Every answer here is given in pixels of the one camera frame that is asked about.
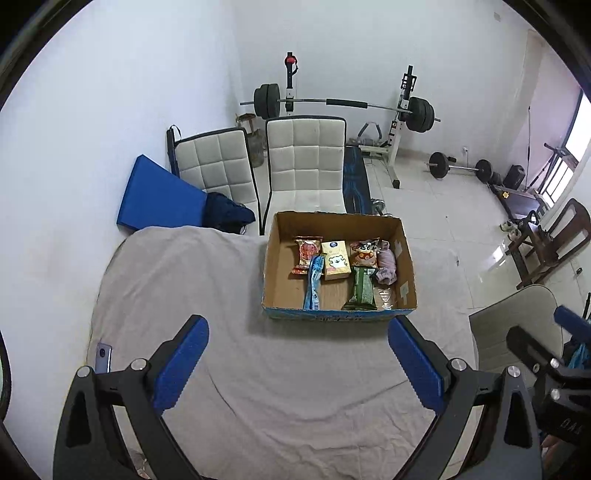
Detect green snack packet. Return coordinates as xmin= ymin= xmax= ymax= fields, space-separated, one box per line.
xmin=342 ymin=266 xmax=377 ymax=311

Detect blue snack packet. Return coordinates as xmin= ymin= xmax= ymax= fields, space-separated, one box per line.
xmin=303 ymin=254 xmax=325 ymax=311

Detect blue clothes pile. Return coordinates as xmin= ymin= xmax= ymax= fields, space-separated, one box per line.
xmin=568 ymin=343 xmax=591 ymax=370

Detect dark wooden chair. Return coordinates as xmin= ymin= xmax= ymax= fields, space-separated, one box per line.
xmin=506 ymin=198 xmax=590 ymax=290

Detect smartphone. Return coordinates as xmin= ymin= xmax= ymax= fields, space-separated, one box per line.
xmin=94 ymin=342 xmax=112 ymax=374

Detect treadmill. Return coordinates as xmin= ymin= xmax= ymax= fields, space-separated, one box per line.
xmin=489 ymin=165 xmax=543 ymax=221

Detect lilac rolled socks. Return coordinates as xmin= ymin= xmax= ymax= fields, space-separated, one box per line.
xmin=375 ymin=240 xmax=398 ymax=286

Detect grey table cloth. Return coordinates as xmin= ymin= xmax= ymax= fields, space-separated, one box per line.
xmin=86 ymin=225 xmax=479 ymax=480

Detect orange cartoon snack bag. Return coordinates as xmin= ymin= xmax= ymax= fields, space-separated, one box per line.
xmin=349 ymin=238 xmax=380 ymax=268

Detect small barbell on floor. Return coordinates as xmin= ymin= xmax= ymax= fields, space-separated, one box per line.
xmin=427 ymin=152 xmax=493 ymax=184

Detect chrome dumbbell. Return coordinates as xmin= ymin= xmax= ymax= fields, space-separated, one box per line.
xmin=370 ymin=198 xmax=392 ymax=217

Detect yellow tissue pack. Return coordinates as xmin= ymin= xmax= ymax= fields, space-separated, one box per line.
xmin=322 ymin=240 xmax=352 ymax=281

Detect cardboard box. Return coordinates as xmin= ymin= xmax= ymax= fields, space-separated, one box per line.
xmin=263 ymin=211 xmax=418 ymax=322

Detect black blue weight bench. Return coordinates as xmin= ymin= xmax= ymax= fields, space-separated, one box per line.
xmin=342 ymin=146 xmax=373 ymax=215

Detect red snack packet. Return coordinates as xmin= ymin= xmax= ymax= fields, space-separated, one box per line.
xmin=290 ymin=236 xmax=322 ymax=275

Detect blue foam mat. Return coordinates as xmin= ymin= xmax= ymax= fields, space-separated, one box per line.
xmin=116 ymin=155 xmax=206 ymax=231

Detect large barbell on rack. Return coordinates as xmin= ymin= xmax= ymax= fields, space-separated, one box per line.
xmin=239 ymin=84 xmax=440 ymax=133

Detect dark blue cloth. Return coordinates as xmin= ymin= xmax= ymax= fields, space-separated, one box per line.
xmin=202 ymin=192 xmax=256 ymax=234

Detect white chair right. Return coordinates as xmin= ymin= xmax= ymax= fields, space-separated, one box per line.
xmin=263 ymin=115 xmax=346 ymax=233

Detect white chair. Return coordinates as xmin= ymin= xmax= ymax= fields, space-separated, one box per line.
xmin=166 ymin=125 xmax=260 ymax=236
xmin=263 ymin=115 xmax=346 ymax=233

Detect white chair left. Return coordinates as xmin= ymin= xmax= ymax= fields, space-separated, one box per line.
xmin=166 ymin=125 xmax=260 ymax=236

